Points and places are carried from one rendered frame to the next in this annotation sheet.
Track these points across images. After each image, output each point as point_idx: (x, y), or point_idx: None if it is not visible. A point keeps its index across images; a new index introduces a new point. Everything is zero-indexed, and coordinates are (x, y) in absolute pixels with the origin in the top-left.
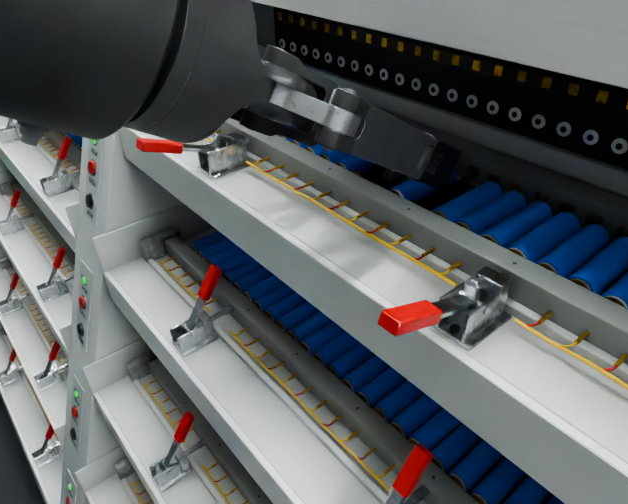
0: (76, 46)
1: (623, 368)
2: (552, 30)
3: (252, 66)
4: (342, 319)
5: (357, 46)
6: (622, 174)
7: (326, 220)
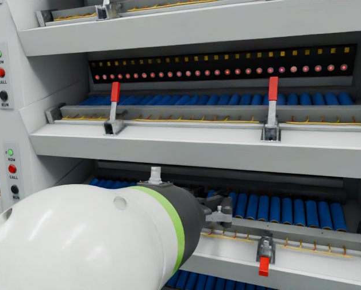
0: (191, 248)
1: (316, 246)
2: (263, 161)
3: (203, 215)
4: (216, 273)
5: None
6: (271, 175)
7: None
